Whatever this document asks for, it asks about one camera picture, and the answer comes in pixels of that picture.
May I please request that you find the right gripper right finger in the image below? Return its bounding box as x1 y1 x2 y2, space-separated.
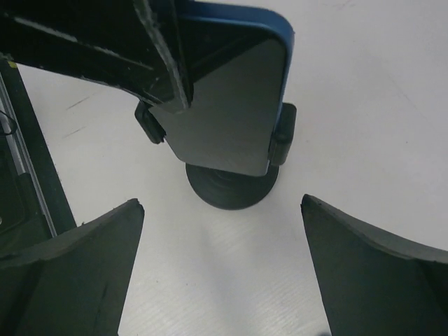
301 195 447 335

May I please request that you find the blue-edged black phone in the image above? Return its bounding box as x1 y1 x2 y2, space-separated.
150 1 294 176

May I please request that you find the black clamp phone stand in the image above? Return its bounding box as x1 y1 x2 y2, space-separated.
134 102 297 210

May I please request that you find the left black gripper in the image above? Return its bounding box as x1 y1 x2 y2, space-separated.
1 1 193 114

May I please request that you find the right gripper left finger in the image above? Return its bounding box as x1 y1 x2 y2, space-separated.
1 199 144 335

